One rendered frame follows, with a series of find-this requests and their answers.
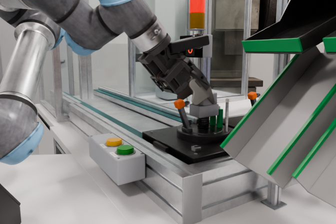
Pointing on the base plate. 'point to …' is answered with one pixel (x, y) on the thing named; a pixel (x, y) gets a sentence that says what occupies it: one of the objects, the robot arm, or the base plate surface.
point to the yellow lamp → (197, 20)
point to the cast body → (205, 108)
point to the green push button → (125, 149)
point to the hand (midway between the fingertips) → (205, 96)
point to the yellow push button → (114, 141)
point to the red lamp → (197, 4)
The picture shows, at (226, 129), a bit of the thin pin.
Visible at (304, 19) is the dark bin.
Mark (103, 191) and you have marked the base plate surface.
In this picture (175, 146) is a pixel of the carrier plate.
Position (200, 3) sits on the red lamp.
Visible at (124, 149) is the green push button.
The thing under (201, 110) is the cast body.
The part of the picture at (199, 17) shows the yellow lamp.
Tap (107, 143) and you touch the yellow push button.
